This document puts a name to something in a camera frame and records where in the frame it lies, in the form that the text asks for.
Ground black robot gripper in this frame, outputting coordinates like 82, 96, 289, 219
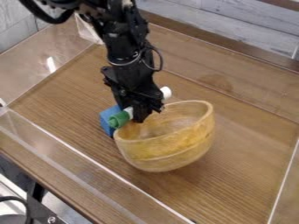
100, 52, 164, 123

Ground green white marker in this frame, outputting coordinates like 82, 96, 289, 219
106, 87, 172, 129

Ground brown wooden bowl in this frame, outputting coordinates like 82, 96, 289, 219
114, 100, 215, 172

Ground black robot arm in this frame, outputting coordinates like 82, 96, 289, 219
19, 0, 164, 123

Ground blue foam block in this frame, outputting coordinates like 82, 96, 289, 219
99, 105, 120, 137

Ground black metal stand base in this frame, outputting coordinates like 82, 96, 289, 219
0, 198, 63, 224

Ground clear acrylic triangle bracket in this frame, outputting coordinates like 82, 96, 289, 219
75, 14, 104, 45

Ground black cable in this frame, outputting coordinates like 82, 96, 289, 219
0, 194, 34, 224

